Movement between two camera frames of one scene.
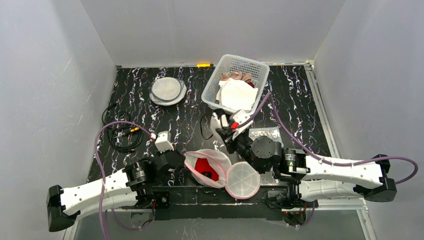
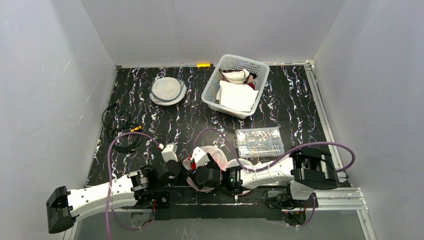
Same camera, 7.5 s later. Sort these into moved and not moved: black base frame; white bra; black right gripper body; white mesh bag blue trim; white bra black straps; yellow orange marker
Moved: white bra black straps; black right gripper body
Not moved: white mesh bag blue trim; white bra; black base frame; yellow orange marker
